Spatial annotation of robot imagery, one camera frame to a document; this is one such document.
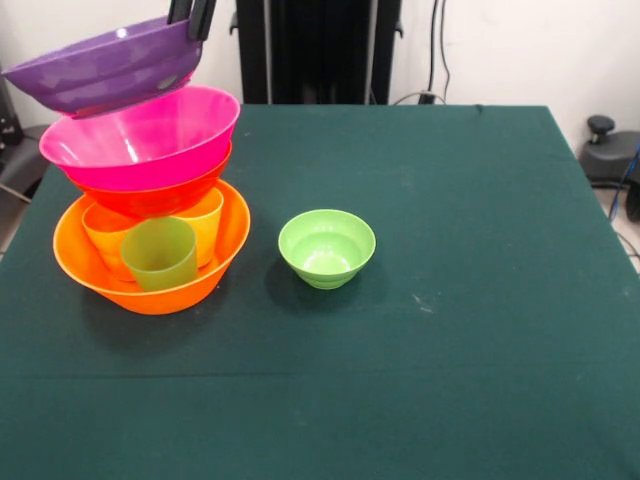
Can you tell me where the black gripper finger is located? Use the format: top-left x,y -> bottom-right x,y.
166,0 -> 195,26
187,0 -> 218,43

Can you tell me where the wide purple bowl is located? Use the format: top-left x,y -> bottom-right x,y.
1,14 -> 205,117

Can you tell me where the large pink bowl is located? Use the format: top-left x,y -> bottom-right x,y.
38,85 -> 242,193

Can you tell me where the wide red bowl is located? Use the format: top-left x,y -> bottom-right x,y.
72,142 -> 233,219

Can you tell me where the yellow cup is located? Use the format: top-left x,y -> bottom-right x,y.
177,187 -> 225,268

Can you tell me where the orange cup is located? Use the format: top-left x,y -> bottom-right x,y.
82,202 -> 136,283

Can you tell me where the green cup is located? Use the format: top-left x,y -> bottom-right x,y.
120,216 -> 199,293

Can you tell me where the small green bowl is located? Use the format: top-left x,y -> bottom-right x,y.
277,208 -> 377,290

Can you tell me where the large orange bowl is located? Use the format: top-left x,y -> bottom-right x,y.
52,180 -> 252,316

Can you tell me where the black chair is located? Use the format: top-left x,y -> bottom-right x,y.
0,64 -> 66,199

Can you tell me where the dark green table cloth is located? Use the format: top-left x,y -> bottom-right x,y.
0,102 -> 640,480

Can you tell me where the black floor device with knob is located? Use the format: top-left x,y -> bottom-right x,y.
578,115 -> 640,189

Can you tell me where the black hanging cable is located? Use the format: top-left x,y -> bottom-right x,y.
399,0 -> 451,105

